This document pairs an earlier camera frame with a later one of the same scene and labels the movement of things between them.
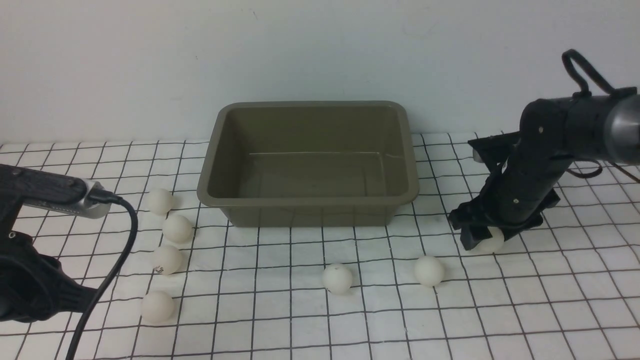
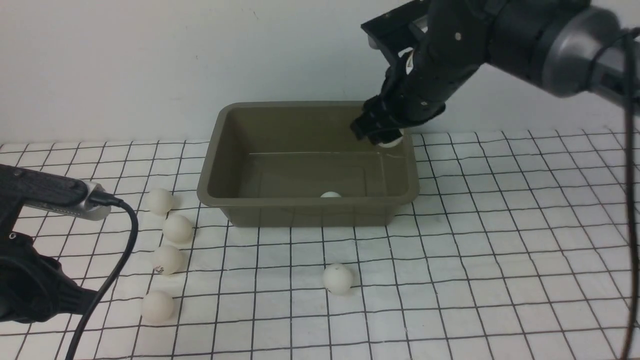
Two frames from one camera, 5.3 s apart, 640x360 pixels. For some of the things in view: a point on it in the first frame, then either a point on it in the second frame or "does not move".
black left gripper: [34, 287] does not move
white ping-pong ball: [158, 307] does not move
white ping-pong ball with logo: [429, 271] to [393, 143]
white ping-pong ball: [337, 279] does not move
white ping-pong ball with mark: [167, 260] does not move
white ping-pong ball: [496, 242] to [330, 194]
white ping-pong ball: [178, 229] does not move
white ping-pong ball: [160, 201] does not move
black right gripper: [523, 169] to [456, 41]
